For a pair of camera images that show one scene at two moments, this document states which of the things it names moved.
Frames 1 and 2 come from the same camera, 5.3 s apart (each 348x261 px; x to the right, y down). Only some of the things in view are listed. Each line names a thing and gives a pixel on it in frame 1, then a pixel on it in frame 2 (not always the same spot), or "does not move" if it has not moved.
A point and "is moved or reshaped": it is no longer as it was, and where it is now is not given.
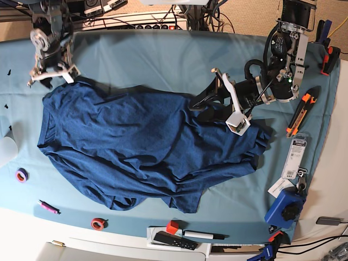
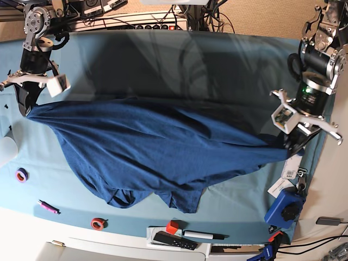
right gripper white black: [246, 97] to [300, 128]
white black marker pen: [204, 235] does not move
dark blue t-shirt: [119, 147] is moved or reshaped
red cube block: [172, 227] does not move
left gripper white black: [49, 67] to [28, 89]
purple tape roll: [22, 175] does not move
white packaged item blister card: [294, 156] does not move
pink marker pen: [49, 207] does not move
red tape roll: [99, 224] does not move
